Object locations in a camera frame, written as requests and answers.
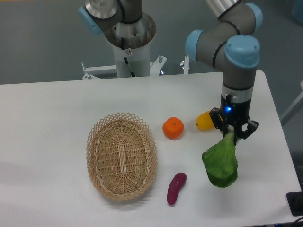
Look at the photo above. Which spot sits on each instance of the purple sweet potato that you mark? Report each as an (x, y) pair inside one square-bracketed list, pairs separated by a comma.
[(175, 186)]

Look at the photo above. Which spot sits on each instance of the yellow mango fruit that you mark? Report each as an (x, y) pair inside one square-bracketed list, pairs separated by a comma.
[(204, 121)]

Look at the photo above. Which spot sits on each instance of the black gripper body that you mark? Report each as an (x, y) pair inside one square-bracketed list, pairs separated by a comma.
[(235, 114)]

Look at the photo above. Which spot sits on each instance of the green bok choy vegetable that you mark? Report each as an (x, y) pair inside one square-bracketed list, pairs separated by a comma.
[(220, 162)]

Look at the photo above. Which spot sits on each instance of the woven wicker basket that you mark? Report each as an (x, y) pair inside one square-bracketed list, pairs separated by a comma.
[(121, 156)]

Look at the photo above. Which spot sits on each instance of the orange tangerine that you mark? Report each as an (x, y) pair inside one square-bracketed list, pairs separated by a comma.
[(173, 128)]

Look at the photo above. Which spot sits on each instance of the black device at edge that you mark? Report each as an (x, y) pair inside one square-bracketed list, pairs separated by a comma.
[(295, 202)]

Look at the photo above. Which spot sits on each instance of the white frame right edge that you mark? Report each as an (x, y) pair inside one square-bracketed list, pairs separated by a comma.
[(293, 108)]

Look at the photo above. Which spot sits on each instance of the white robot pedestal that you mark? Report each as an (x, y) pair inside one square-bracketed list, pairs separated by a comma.
[(131, 48)]

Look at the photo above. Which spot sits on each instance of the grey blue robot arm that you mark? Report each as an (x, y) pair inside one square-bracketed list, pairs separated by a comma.
[(229, 48)]

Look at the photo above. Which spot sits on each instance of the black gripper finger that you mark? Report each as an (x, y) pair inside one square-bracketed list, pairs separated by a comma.
[(219, 120), (240, 134)]

